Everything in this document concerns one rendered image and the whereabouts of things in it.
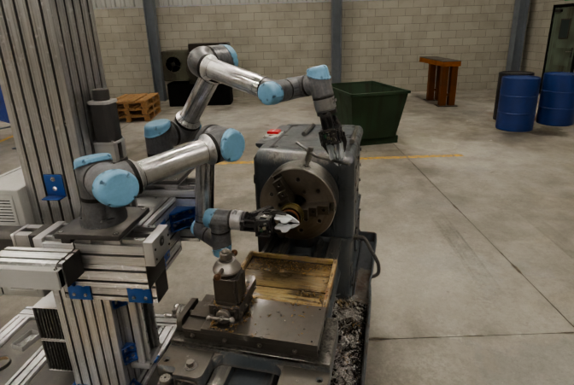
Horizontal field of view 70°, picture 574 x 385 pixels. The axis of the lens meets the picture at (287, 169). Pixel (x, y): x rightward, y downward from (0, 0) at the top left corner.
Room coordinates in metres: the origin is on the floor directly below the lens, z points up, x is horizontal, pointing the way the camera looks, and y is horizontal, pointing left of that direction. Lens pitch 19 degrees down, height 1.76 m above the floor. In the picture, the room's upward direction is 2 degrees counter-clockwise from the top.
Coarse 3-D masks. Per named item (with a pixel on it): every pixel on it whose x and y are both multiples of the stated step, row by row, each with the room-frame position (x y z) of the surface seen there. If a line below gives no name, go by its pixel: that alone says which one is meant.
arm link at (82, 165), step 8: (80, 160) 1.23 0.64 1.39; (88, 160) 1.23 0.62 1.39; (96, 160) 1.23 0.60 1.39; (104, 160) 1.25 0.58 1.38; (112, 160) 1.30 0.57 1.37; (80, 168) 1.23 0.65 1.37; (88, 168) 1.21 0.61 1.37; (80, 176) 1.22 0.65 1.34; (80, 184) 1.23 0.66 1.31; (80, 192) 1.24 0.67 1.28; (88, 192) 1.20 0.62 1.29
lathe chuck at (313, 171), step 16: (272, 176) 1.57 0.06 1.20; (288, 176) 1.54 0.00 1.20; (304, 176) 1.52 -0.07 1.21; (320, 176) 1.53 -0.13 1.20; (272, 192) 1.56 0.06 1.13; (304, 192) 1.53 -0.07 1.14; (320, 192) 1.51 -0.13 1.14; (336, 192) 1.56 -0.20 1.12; (336, 208) 1.53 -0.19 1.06; (304, 224) 1.53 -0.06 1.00; (320, 224) 1.51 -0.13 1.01
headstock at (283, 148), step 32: (288, 128) 2.16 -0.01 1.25; (320, 128) 2.14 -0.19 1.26; (352, 128) 2.11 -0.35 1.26; (256, 160) 1.74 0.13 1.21; (288, 160) 1.71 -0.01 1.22; (320, 160) 1.67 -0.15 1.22; (352, 160) 1.65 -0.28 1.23; (256, 192) 1.74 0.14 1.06; (352, 192) 1.64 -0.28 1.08; (352, 224) 1.65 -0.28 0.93
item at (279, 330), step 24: (192, 312) 1.02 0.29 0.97; (264, 312) 1.01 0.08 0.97; (288, 312) 1.01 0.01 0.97; (312, 312) 1.00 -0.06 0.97; (192, 336) 0.96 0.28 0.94; (216, 336) 0.94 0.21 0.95; (240, 336) 0.92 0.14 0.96; (264, 336) 0.91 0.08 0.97; (288, 336) 0.91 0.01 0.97; (312, 336) 0.91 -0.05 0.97
